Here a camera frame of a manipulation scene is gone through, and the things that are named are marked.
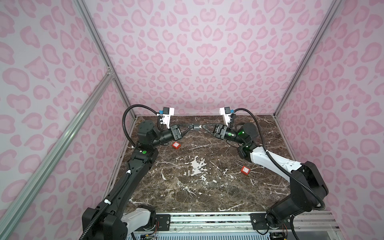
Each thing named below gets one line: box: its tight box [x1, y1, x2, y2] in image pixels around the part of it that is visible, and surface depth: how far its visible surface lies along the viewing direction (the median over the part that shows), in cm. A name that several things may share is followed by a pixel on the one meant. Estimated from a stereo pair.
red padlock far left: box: [171, 141, 182, 150], surface depth 103 cm
